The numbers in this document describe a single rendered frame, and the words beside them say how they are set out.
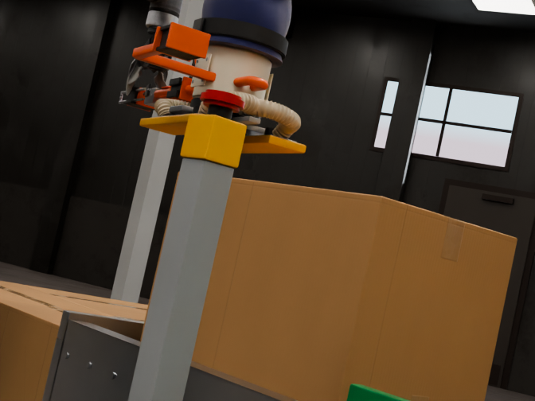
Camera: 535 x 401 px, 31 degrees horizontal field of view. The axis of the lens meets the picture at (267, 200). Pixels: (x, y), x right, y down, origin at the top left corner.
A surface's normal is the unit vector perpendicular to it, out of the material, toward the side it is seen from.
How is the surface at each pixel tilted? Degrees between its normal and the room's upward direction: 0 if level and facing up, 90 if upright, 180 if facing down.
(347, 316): 90
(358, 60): 90
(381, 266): 90
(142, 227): 90
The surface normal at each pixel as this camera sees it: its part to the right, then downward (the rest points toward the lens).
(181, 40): 0.46, 0.04
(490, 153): -0.40, -0.14
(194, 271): 0.64, 0.09
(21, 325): -0.73, -0.20
